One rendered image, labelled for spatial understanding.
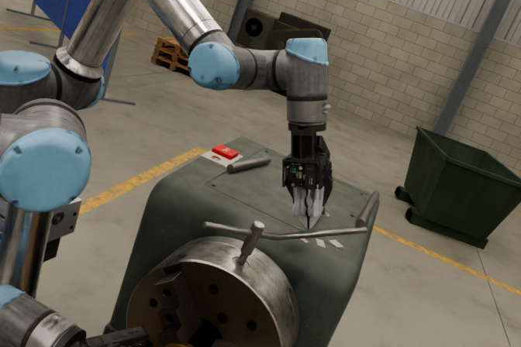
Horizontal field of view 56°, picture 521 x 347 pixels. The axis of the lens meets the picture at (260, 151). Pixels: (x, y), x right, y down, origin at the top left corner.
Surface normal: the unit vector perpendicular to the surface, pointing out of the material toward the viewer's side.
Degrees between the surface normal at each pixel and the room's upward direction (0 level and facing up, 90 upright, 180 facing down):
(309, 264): 48
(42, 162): 89
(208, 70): 90
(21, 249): 90
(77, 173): 89
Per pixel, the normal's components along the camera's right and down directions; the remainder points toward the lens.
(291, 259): -0.11, -0.27
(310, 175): -0.31, 0.19
